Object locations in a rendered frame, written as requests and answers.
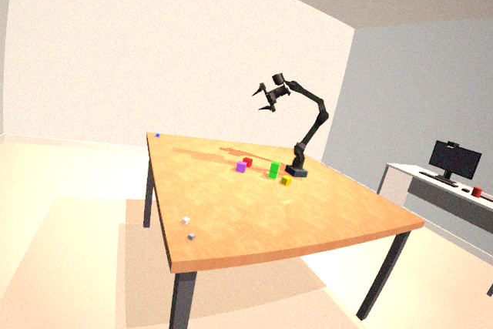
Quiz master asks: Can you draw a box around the red block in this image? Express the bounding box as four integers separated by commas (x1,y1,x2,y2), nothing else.
243,157,253,167

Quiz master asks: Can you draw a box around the green block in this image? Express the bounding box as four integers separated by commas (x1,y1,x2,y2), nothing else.
268,170,278,180
270,161,280,173

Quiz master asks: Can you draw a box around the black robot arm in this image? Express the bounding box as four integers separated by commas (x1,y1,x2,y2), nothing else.
266,72,329,170

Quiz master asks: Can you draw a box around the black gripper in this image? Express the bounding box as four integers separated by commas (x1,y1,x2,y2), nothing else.
252,82,280,112

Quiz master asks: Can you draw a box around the purple rectangular block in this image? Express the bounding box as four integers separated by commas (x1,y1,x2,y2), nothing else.
236,161,247,173

